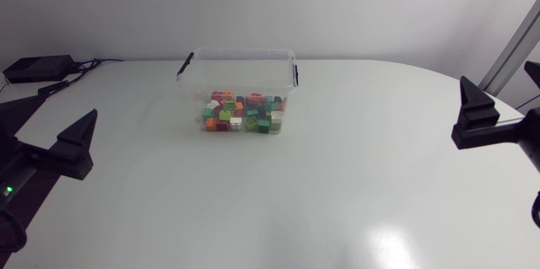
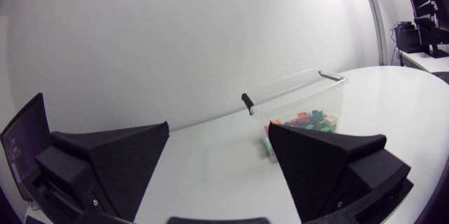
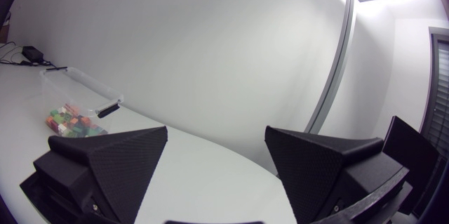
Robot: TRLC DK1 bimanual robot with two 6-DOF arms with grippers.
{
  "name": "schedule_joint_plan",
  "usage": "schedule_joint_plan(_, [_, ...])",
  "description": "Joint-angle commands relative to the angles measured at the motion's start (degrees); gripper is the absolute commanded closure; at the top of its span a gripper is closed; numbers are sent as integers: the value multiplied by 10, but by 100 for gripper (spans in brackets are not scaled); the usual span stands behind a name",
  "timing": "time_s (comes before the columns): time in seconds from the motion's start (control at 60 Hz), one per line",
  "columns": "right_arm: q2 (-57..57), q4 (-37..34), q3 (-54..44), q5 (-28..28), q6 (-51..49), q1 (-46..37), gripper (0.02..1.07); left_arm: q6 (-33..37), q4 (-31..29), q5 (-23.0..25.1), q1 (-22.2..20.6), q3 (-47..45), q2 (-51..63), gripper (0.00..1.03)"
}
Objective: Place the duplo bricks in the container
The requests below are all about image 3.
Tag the clear plastic container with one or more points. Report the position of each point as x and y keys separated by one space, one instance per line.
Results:
x=80 y=87

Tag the dark screen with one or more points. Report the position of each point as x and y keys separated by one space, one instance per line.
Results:
x=6 y=6

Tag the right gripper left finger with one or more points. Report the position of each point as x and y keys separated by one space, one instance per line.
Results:
x=115 y=171

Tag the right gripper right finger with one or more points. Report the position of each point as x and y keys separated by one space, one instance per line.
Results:
x=315 y=171

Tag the pile of toy bricks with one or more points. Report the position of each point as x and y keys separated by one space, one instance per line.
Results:
x=70 y=124

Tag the dark window blind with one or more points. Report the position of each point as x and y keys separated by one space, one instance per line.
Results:
x=440 y=104

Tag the black power brick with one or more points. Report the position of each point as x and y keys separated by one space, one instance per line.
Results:
x=32 y=54

